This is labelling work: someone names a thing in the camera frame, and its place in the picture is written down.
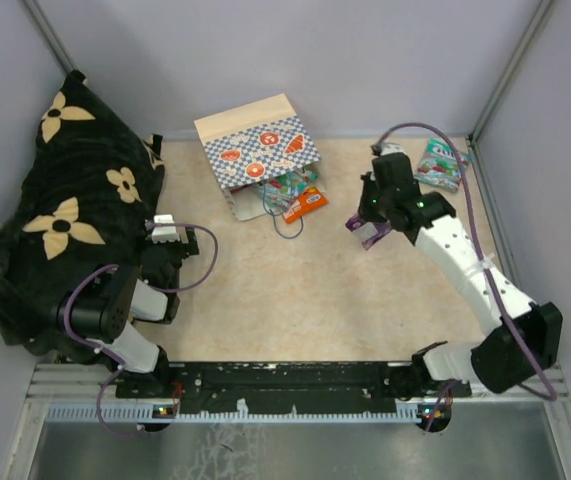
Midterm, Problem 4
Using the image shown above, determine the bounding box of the purple candy bag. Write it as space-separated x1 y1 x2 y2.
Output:
345 214 392 250

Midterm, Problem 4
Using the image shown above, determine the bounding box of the teal Fox's mint candy bag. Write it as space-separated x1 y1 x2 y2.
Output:
415 138 462 193

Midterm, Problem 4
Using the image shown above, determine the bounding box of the orange Fox's candy bag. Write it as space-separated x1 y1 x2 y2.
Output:
282 186 328 224

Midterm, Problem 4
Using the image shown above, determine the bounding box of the teal mint cherry candy bag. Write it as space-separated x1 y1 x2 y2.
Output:
252 169 318 215

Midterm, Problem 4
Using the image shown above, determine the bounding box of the checkered paper bag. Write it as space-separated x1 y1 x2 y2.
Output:
194 93 321 221

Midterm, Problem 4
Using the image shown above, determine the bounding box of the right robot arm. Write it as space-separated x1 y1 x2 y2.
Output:
358 152 563 396

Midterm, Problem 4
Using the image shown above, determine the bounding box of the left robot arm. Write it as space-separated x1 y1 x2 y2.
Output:
50 226 199 398

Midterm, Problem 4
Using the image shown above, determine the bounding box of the black floral pillow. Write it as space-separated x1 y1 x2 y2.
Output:
0 70 165 363

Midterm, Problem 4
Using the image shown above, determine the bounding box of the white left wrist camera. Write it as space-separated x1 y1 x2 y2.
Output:
145 214 181 244

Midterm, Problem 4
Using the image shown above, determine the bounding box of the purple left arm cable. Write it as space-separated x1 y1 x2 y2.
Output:
62 222 219 438

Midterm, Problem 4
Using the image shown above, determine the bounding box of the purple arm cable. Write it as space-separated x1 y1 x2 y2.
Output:
377 121 558 402
62 222 219 438

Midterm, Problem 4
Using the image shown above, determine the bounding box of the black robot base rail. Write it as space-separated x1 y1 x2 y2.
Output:
115 360 446 415

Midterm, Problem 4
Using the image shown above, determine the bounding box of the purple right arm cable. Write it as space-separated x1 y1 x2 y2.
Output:
377 121 558 402

